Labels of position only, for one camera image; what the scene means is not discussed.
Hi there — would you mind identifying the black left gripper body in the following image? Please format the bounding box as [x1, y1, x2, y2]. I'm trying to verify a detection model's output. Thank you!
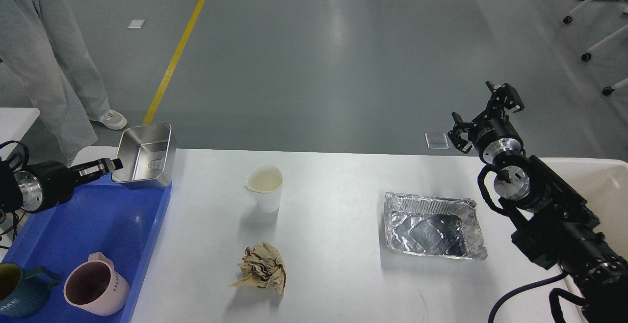
[14, 161, 79, 214]

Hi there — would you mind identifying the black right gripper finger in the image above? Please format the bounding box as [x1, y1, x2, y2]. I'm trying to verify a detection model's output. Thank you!
[447, 112, 474, 154]
[484, 81, 525, 124]

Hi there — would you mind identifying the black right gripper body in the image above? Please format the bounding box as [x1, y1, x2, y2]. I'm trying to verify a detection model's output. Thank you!
[468, 117, 524, 164]

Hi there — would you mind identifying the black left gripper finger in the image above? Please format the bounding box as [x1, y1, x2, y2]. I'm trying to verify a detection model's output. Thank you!
[75, 160, 123, 186]
[71, 159, 118, 175]

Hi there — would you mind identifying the stainless steel rectangular tin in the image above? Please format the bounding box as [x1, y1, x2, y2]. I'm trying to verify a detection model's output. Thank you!
[111, 123, 176, 189]

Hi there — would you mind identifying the aluminium foil tray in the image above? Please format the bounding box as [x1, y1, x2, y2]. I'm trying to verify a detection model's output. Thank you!
[383, 191, 488, 260]

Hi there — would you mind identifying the pink ribbed mug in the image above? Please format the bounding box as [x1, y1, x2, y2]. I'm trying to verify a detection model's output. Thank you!
[63, 252, 130, 316]

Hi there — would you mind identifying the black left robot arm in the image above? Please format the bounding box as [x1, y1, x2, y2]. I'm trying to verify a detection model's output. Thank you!
[0, 140, 124, 235]

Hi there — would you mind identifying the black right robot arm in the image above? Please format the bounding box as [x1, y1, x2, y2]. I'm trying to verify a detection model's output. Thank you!
[447, 81, 628, 323]

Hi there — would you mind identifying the clear floor plate left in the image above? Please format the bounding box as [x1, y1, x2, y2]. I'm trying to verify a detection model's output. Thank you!
[424, 132, 449, 149]

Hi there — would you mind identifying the blue plastic tray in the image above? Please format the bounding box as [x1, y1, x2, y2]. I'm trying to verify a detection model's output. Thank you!
[1, 178, 172, 323]

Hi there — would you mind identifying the person in grey trousers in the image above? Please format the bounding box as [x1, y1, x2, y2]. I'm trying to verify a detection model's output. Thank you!
[0, 0, 128, 165]

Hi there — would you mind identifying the white plastic bin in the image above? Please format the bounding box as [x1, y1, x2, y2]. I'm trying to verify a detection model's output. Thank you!
[535, 159, 628, 323]

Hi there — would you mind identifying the white wheeled chair base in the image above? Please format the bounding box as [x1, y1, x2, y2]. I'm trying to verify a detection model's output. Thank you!
[562, 0, 628, 96]

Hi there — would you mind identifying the white paper cup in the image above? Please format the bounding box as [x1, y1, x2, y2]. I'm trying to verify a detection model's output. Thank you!
[244, 165, 284, 213]

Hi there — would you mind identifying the crumpled brown paper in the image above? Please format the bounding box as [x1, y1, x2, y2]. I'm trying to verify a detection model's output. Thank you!
[229, 242, 287, 296]

